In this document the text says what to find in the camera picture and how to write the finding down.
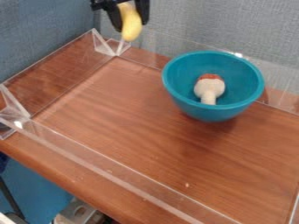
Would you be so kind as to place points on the white red toy mushroom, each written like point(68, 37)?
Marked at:
point(208, 88)

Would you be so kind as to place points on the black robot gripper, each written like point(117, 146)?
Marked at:
point(112, 7)

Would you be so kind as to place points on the grey metal bracket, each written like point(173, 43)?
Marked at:
point(78, 213)

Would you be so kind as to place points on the blue plastic bowl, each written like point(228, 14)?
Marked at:
point(243, 79)

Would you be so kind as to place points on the yellow toy banana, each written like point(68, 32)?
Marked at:
point(132, 25)

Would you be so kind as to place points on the clear acrylic table barrier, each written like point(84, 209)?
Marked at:
point(90, 122)

